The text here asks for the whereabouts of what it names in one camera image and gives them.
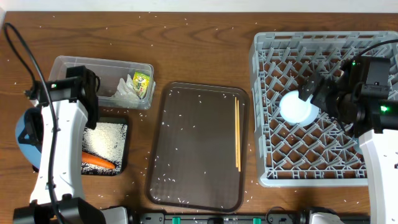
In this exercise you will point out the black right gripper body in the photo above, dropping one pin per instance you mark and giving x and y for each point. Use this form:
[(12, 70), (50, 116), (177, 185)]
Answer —
[(328, 98)]

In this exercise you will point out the light blue rice bowl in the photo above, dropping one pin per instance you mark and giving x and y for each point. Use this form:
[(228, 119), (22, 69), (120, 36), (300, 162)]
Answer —
[(296, 111)]

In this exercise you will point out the green snack packet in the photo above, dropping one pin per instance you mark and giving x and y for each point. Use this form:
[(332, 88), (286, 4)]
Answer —
[(140, 82)]

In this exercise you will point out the white wrapper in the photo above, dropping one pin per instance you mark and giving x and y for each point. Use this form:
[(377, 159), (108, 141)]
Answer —
[(125, 89)]

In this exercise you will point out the orange carrot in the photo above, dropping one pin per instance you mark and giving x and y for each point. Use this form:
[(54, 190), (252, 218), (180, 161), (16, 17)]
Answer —
[(91, 159)]

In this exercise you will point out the blue plate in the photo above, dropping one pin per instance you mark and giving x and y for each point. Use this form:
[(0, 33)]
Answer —
[(29, 135)]

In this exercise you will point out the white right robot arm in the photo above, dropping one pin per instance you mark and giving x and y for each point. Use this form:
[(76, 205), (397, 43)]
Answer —
[(360, 98)]

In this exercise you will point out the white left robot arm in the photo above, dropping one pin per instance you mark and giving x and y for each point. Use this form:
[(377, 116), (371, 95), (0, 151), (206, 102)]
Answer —
[(50, 135)]

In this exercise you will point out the grey dishwasher rack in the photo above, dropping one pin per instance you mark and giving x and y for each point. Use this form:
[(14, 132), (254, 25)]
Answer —
[(320, 154)]

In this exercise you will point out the wooden chopstick right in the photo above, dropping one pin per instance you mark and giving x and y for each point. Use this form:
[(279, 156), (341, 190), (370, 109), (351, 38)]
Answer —
[(239, 141)]

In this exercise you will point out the wooden chopstick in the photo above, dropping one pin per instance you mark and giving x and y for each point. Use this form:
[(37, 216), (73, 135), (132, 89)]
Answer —
[(239, 141), (236, 132)]

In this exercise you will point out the wooden chopstick left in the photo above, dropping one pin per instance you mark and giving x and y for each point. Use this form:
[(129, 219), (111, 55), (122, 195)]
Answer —
[(236, 132)]

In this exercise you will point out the brown serving tray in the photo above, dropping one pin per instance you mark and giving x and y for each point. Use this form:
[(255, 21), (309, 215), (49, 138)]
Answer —
[(193, 162)]

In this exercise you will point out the clear plastic bin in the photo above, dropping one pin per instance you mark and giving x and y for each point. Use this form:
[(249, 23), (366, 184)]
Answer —
[(110, 72)]

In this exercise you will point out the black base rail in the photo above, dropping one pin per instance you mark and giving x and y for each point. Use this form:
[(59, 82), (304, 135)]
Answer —
[(275, 215)]

